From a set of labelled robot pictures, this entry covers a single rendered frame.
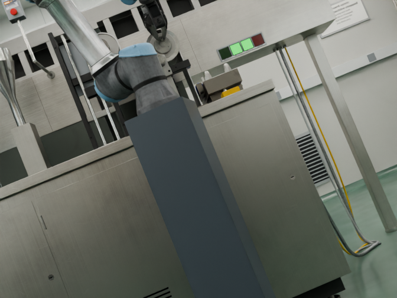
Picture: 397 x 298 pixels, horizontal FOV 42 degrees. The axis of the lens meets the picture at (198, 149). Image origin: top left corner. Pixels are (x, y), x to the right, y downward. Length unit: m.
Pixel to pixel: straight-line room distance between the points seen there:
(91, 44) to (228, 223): 0.74
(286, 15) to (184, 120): 1.32
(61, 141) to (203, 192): 1.23
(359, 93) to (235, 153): 3.38
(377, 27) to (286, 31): 2.81
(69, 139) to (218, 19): 0.97
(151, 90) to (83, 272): 0.77
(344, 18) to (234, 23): 2.79
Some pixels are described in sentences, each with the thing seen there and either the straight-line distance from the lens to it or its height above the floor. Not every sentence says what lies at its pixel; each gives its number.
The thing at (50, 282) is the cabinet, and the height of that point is 0.50.
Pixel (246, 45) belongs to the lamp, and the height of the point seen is 1.18.
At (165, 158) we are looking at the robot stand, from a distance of 1.58.
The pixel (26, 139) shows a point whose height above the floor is 1.10.
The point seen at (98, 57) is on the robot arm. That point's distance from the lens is 1.77.
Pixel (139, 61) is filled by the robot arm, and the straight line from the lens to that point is 1.66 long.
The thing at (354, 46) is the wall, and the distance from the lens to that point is 5.34.
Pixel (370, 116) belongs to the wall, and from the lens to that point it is 5.26.
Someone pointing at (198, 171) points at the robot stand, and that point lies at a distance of 1.55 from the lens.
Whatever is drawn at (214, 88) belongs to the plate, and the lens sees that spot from 2.24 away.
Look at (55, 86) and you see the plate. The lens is 2.68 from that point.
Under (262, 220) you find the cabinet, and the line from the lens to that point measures 1.99.
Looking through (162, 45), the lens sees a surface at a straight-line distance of 2.29.
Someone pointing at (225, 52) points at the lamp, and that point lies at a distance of 2.65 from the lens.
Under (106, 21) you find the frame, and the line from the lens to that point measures 2.72.
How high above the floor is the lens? 0.65
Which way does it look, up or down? 3 degrees up
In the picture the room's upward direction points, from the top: 22 degrees counter-clockwise
